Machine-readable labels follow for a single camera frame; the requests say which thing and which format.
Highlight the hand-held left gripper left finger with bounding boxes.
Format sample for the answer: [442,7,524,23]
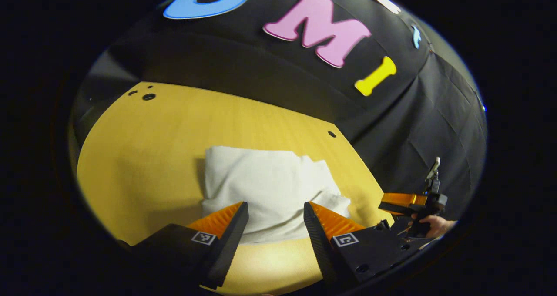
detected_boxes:
[128,201,250,290]

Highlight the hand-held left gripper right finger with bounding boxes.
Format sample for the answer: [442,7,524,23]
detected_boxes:
[303,201,432,289]

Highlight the white jeans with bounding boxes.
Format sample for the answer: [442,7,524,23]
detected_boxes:
[201,146,352,244]

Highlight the black backdrop cloth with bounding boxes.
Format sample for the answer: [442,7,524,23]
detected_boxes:
[72,0,488,227]

